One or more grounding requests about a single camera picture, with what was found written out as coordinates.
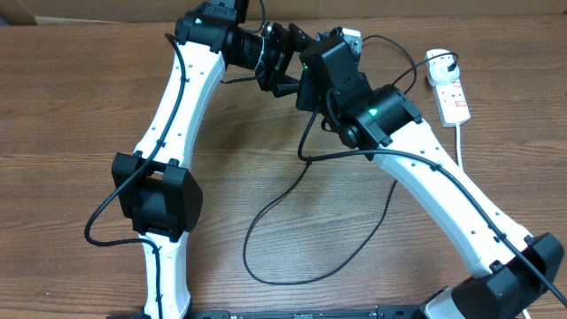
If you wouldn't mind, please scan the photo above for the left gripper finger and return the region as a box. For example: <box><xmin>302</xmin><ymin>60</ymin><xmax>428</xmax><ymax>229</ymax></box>
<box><xmin>288</xmin><ymin>23</ymin><xmax>316</xmax><ymax>51</ymax></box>
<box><xmin>271</xmin><ymin>74</ymin><xmax>299</xmax><ymax>97</ymax></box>

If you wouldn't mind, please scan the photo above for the black USB charging cable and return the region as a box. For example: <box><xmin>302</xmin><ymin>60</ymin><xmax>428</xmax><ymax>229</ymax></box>
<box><xmin>242</xmin><ymin>35</ymin><xmax>459</xmax><ymax>286</ymax></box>

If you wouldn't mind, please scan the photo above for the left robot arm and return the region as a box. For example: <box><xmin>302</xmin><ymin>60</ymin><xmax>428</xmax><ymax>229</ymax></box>
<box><xmin>112</xmin><ymin>1</ymin><xmax>312</xmax><ymax>318</ymax></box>

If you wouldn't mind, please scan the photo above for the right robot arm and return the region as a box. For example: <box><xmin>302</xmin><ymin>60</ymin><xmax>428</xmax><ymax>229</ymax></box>
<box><xmin>297</xmin><ymin>35</ymin><xmax>564</xmax><ymax>318</ymax></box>

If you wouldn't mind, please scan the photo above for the white charger plug adapter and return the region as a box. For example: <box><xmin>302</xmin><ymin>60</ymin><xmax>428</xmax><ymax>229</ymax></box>
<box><xmin>425</xmin><ymin>49</ymin><xmax>460</xmax><ymax>87</ymax></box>

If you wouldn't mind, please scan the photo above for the white power strip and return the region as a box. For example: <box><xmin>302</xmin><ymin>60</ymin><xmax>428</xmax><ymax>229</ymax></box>
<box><xmin>432</xmin><ymin>80</ymin><xmax>470</xmax><ymax>128</ymax></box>

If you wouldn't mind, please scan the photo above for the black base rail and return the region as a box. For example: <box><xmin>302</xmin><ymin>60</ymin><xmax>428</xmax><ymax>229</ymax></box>
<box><xmin>105</xmin><ymin>304</ymin><xmax>426</xmax><ymax>319</ymax></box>

